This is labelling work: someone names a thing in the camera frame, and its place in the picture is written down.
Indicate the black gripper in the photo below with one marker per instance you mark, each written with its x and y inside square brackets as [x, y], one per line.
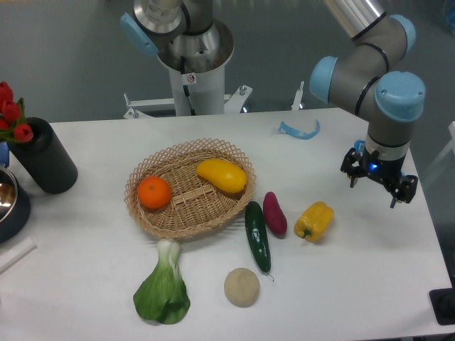
[360, 163]

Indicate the yellow bell pepper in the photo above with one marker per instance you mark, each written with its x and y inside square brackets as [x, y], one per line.
[314, 221]

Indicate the silver robot base joint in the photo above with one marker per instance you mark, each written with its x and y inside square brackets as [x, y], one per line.
[184, 35]

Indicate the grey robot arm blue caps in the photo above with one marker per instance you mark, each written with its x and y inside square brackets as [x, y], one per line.
[364, 84]

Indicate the purple sweet potato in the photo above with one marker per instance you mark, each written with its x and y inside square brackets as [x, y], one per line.
[274, 216]

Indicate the green cucumber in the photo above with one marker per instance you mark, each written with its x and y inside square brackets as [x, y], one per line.
[257, 237]

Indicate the black device at edge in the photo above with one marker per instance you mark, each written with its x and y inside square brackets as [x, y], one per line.
[443, 305]

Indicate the yellow mango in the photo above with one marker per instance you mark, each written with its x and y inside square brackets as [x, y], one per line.
[223, 174]

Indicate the beige round bun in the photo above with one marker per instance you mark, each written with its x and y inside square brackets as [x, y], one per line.
[242, 287]

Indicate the woven wicker basket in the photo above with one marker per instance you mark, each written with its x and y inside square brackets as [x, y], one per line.
[196, 207]

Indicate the orange fruit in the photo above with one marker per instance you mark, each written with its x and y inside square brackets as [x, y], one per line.
[154, 192]

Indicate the green bok choy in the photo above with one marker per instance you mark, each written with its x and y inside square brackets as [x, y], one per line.
[162, 296]

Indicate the black cylindrical vase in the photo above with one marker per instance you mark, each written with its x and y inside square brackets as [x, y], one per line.
[45, 158]

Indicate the white plastic strip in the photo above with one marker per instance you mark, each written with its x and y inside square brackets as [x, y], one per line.
[15, 253]

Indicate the dark metal bowl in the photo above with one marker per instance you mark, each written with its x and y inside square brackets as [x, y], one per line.
[15, 205]

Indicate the red tulip bouquet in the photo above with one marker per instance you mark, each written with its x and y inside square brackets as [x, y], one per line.
[14, 125]

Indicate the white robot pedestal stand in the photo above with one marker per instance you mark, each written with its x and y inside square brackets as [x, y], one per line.
[194, 94]

